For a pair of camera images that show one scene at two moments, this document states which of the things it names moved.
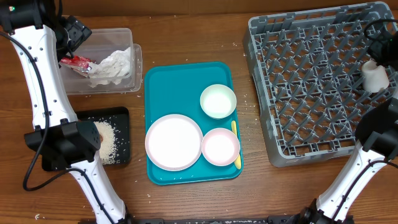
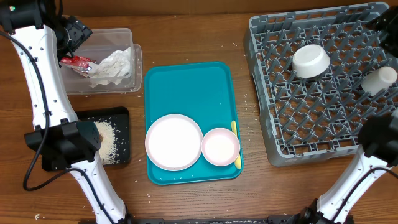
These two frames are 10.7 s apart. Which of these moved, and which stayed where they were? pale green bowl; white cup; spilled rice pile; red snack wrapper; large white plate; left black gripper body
Moved: pale green bowl; white cup
Stayed: spilled rice pile; left black gripper body; large white plate; red snack wrapper
